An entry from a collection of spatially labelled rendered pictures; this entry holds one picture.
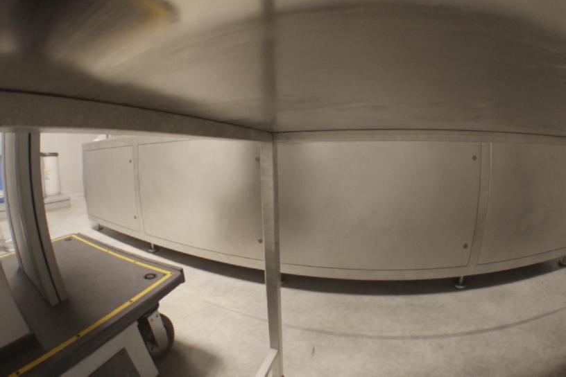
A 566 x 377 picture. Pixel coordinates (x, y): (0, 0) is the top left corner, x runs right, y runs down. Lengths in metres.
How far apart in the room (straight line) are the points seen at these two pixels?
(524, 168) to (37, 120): 1.32
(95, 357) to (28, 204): 0.34
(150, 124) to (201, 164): 0.99
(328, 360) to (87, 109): 0.83
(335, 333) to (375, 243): 0.40
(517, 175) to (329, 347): 1.04
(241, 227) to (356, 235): 0.52
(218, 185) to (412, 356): 1.07
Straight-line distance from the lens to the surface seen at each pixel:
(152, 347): 0.84
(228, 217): 1.13
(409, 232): 1.00
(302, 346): 0.88
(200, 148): 1.17
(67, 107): 0.16
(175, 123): 0.21
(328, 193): 0.94
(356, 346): 0.89
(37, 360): 0.55
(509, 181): 1.18
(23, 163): 0.60
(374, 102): 0.18
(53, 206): 3.65
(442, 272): 1.14
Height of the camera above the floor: 0.65
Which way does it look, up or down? 3 degrees down
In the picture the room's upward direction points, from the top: 1 degrees counter-clockwise
